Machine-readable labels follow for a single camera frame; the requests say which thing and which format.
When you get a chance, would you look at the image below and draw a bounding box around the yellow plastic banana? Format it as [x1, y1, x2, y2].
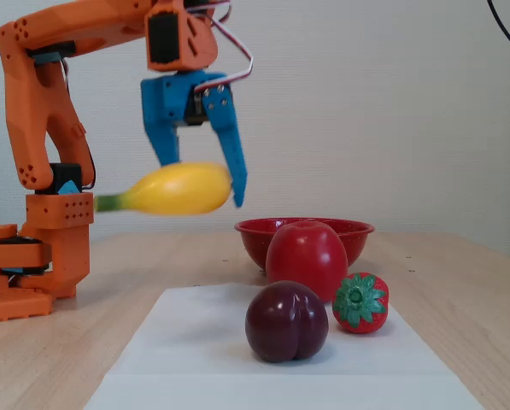
[94, 161, 234, 216]

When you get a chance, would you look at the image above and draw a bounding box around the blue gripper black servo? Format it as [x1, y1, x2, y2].
[140, 70, 249, 208]

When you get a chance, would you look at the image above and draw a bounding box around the white red servo cable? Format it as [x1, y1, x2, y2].
[185, 0, 255, 93]

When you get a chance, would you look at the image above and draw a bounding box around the orange robot base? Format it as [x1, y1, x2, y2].
[0, 223, 54, 325]

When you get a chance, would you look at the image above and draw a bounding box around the dark purple plastic plum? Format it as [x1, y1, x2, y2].
[244, 279, 330, 364]

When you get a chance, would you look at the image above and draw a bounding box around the red speckled bowl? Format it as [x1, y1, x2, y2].
[233, 217, 376, 274]

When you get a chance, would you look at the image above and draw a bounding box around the red plastic strawberry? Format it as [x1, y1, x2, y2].
[331, 271, 390, 335]

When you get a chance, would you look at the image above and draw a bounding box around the white paper sheet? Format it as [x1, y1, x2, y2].
[83, 283, 487, 410]

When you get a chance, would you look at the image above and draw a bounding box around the black hanging cable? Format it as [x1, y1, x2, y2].
[486, 0, 510, 62]

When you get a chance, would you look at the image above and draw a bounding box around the red plastic apple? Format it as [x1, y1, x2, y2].
[265, 220, 349, 302]

